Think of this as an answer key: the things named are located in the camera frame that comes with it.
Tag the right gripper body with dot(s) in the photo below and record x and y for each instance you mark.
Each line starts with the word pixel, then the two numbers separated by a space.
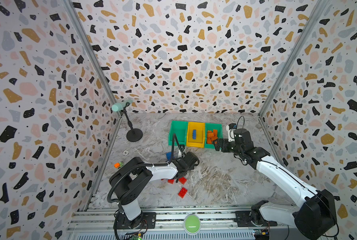
pixel 230 147

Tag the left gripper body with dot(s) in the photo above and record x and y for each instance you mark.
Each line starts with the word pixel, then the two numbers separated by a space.
pixel 177 160

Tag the orange lego brick low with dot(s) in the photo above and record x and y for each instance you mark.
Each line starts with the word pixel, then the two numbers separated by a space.
pixel 209 140

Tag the orange lego brick top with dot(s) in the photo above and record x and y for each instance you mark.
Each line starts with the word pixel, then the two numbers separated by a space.
pixel 210 134

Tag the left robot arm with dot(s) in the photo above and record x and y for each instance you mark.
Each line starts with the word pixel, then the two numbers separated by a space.
pixel 128 183

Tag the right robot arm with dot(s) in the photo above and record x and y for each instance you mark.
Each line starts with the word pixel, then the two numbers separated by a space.
pixel 313 213

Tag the yellow middle bin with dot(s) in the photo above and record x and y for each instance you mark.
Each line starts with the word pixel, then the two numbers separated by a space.
pixel 200 135

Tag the blue lego brick top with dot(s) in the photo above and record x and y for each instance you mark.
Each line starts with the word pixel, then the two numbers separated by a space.
pixel 169 156

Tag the red lego brick right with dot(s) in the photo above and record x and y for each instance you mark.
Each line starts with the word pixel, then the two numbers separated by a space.
pixel 182 180

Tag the left green bin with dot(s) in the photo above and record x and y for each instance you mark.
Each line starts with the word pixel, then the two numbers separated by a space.
pixel 180 129

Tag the green bin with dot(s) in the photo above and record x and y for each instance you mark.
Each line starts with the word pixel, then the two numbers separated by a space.
pixel 211 127
pixel 180 129

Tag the right green bin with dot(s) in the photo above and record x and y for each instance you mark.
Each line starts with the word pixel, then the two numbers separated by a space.
pixel 211 127

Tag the lone red lego brick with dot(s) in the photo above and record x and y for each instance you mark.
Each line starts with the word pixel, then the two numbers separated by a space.
pixel 182 192

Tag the green microphone on stand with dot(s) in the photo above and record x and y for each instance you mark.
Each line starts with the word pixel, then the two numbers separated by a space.
pixel 133 135

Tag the green push button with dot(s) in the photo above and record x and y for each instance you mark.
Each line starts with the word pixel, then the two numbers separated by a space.
pixel 192 224

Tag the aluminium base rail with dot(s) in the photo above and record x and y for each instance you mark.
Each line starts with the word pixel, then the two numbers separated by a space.
pixel 214 223

